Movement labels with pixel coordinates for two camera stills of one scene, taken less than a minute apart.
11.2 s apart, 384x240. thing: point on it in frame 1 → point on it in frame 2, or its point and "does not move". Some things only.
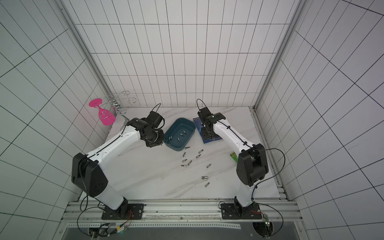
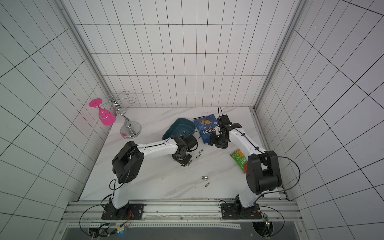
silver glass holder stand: (111, 106) does not move
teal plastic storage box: (178, 132) does not move
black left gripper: (159, 142) → (185, 162)
